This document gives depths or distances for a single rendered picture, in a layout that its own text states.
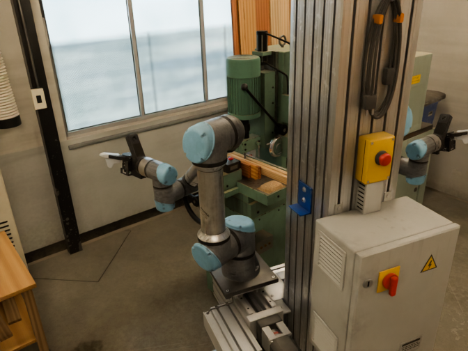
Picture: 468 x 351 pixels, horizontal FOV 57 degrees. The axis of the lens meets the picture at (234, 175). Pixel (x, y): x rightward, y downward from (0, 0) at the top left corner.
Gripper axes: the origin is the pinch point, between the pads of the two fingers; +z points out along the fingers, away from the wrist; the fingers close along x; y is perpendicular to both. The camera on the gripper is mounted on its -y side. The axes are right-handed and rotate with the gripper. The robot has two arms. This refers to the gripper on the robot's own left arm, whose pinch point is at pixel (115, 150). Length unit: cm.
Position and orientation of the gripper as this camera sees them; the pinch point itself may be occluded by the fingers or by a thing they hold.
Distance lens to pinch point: 184.7
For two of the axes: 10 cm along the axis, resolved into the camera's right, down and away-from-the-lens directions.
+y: -0.6, 9.5, 3.2
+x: 6.6, -2.0, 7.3
